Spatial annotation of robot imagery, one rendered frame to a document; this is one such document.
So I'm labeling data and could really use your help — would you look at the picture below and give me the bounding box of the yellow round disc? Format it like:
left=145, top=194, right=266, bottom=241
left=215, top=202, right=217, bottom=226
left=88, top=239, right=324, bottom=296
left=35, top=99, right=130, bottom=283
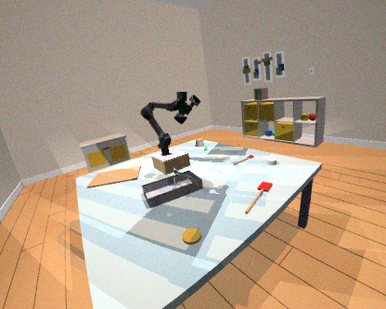
left=183, top=228, right=201, bottom=245

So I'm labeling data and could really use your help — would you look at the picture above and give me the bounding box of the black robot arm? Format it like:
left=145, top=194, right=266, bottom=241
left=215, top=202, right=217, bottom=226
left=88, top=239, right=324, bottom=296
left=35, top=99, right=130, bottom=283
left=140, top=92, right=187, bottom=156

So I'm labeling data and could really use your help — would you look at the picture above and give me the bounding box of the red spatula with wooden handle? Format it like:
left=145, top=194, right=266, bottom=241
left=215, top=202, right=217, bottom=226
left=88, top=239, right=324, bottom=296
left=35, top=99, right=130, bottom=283
left=245, top=182, right=273, bottom=213

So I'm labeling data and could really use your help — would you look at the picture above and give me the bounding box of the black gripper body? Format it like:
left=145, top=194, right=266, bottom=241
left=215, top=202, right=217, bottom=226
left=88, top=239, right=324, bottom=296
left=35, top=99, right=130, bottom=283
left=174, top=96, right=200, bottom=124

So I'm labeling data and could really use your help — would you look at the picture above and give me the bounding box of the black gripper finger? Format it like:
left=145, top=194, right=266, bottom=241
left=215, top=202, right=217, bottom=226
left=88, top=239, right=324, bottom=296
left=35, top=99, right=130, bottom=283
left=176, top=113, right=187, bottom=122
left=190, top=97, right=199, bottom=106

